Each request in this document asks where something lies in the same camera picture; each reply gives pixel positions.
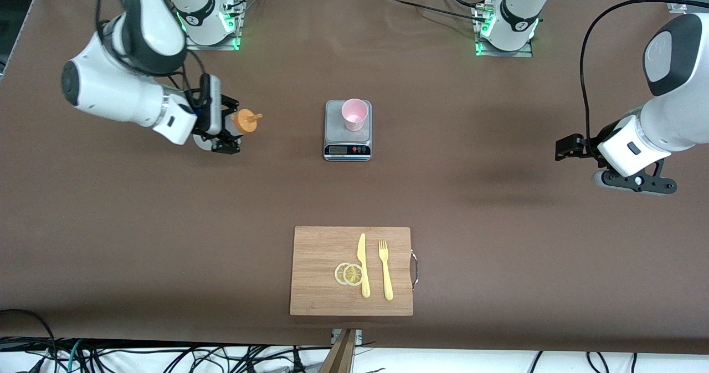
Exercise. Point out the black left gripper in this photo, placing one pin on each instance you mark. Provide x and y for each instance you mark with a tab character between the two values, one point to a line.
588	146

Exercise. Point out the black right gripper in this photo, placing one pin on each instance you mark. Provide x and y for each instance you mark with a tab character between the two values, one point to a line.
214	122

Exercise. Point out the squeeze bottle with orange cap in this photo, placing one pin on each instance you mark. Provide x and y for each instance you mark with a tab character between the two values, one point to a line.
243	122

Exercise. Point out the pink plastic cup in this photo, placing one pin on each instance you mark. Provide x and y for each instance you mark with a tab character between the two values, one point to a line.
354	112

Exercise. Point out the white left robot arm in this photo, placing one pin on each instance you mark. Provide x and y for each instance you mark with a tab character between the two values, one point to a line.
676	112

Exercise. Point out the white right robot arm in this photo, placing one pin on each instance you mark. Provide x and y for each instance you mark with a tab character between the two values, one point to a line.
111	85

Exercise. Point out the silver digital kitchen scale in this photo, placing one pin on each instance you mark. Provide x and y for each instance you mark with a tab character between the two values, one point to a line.
334	133

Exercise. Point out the brown table cover sheet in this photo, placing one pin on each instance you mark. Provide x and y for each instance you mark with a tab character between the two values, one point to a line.
111	223

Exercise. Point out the wooden cutting board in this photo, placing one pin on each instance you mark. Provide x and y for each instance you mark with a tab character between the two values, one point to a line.
316	273

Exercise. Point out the yellow plastic knife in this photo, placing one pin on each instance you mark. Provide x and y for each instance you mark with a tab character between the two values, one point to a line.
361	251

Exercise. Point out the lemon slice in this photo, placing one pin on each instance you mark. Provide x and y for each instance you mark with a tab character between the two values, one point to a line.
353	275
338	274

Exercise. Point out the yellow plastic fork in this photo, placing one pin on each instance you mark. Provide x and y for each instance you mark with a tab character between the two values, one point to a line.
386	279

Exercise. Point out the aluminium frame corner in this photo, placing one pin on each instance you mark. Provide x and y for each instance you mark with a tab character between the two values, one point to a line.
674	4

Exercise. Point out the metal corner bracket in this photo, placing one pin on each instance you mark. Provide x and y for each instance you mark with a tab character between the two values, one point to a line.
358	337

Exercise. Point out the wooden post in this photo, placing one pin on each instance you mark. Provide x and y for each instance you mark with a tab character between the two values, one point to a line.
339	359

